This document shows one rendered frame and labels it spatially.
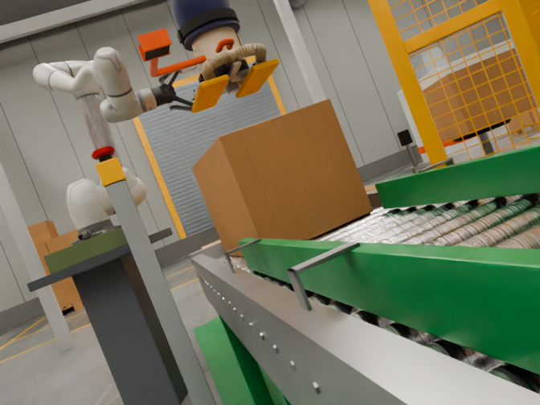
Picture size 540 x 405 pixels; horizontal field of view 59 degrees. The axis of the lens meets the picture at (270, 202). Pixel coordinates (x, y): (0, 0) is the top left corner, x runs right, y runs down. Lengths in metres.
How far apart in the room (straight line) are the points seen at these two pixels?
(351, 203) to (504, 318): 1.23
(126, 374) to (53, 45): 10.99
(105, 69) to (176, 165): 9.84
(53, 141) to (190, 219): 3.62
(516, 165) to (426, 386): 0.74
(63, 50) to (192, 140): 3.63
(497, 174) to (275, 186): 0.69
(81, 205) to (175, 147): 9.53
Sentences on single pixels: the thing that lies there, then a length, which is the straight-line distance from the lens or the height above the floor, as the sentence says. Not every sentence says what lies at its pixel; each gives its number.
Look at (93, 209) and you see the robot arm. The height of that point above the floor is 0.95.
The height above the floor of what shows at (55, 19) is 6.00.
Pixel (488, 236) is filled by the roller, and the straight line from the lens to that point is 0.85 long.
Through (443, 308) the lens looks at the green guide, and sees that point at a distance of 0.45.
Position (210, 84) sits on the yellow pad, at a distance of 1.65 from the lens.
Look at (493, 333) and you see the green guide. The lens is 0.41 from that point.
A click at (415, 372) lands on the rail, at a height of 0.59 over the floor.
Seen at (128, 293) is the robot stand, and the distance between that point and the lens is 2.24.
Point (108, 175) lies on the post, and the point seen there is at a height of 0.96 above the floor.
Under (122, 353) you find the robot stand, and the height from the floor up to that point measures 0.30.
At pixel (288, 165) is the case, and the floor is 0.79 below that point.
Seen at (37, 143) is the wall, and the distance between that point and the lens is 12.30.
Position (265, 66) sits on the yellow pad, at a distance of 1.71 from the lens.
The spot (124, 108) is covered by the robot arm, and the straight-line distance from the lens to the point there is 2.00.
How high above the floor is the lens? 0.74
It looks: 2 degrees down
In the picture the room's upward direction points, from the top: 22 degrees counter-clockwise
